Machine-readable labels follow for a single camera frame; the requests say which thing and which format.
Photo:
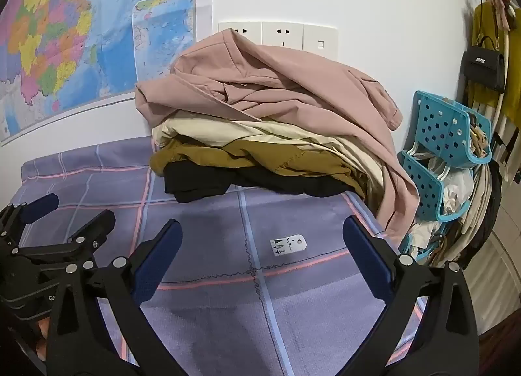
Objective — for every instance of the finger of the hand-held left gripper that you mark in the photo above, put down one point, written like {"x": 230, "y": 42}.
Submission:
{"x": 95, "y": 223}
{"x": 40, "y": 205}

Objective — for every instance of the white paper tag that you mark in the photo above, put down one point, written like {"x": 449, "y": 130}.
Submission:
{"x": 285, "y": 245}

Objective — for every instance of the mustard garment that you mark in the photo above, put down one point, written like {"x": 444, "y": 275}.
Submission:
{"x": 244, "y": 156}

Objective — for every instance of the white wall switch plate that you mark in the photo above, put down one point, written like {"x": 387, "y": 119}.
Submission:
{"x": 321, "y": 40}

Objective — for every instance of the white cloth in basket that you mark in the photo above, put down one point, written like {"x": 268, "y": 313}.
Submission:
{"x": 458, "y": 192}

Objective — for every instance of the striped hanging garment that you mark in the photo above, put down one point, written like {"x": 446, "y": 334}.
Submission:
{"x": 508, "y": 144}

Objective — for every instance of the colourful wall map poster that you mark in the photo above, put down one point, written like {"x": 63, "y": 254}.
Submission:
{"x": 61, "y": 34}

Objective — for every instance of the beige hanging bags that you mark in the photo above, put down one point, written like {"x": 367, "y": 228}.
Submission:
{"x": 476, "y": 205}

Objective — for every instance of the black handbag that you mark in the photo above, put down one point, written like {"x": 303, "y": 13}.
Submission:
{"x": 484, "y": 66}

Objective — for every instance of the black garment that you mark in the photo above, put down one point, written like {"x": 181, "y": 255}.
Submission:
{"x": 203, "y": 180}

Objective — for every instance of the yellow hanging garment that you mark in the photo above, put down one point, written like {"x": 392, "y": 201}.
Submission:
{"x": 484, "y": 21}

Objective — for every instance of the purple plaid bed sheet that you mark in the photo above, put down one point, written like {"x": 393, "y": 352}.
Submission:
{"x": 203, "y": 237}

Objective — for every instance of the pink coat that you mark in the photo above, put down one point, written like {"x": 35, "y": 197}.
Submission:
{"x": 285, "y": 82}

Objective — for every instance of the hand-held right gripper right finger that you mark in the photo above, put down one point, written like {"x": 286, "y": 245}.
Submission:
{"x": 366, "y": 258}

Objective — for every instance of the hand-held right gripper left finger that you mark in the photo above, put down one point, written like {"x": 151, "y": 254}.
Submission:
{"x": 156, "y": 262}

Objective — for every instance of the cream garment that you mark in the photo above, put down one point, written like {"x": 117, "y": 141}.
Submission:
{"x": 211, "y": 129}

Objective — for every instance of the white wall socket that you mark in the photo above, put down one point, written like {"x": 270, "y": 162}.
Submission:
{"x": 283, "y": 32}
{"x": 248, "y": 27}

